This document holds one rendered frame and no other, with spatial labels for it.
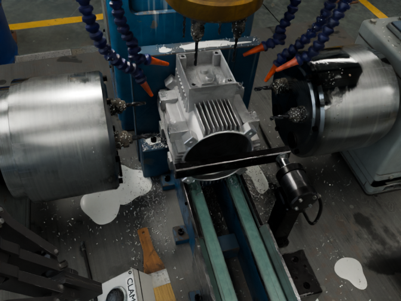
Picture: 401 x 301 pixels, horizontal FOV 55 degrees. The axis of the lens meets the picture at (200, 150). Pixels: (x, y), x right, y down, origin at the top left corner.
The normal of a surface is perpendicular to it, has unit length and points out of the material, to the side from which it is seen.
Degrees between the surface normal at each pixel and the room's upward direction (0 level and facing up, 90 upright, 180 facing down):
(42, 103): 13
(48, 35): 0
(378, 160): 90
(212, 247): 0
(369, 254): 0
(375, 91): 43
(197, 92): 90
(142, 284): 58
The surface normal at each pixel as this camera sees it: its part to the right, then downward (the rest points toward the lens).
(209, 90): 0.25, 0.74
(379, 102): 0.25, 0.22
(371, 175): -0.96, 0.15
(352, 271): 0.07, -0.66
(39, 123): 0.19, -0.17
